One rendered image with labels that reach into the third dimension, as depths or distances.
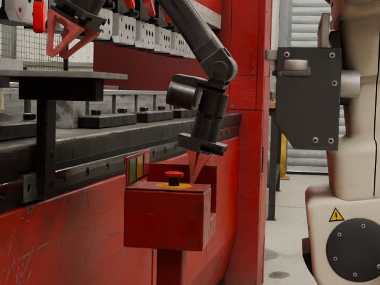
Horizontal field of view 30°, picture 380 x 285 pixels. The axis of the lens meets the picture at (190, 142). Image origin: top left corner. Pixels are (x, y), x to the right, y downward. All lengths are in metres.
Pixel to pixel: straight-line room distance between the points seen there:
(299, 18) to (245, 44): 5.31
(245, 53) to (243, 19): 0.16
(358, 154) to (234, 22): 2.28
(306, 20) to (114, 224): 7.13
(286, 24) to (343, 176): 7.45
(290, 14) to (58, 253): 7.42
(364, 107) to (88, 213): 0.64
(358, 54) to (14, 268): 0.67
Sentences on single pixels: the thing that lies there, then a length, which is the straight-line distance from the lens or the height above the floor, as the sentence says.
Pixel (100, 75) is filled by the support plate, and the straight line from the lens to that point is 1.19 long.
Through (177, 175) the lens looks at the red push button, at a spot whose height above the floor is 0.80.
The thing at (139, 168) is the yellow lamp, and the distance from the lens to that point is 1.49.
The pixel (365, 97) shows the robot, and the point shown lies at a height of 0.97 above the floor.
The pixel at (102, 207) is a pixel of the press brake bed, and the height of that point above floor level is 0.71.
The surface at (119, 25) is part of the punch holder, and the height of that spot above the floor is 1.15.
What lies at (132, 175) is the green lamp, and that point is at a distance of 1.44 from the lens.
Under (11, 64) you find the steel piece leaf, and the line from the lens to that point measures 1.32.
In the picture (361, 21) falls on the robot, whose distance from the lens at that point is 1.19.
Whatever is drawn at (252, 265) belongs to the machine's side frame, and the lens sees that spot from 3.45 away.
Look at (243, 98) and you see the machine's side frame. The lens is 3.36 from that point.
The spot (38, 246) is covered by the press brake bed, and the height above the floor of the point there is 0.69.
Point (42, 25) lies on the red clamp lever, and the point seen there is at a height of 1.09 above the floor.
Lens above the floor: 0.97
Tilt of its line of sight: 4 degrees down
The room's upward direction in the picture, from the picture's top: 1 degrees clockwise
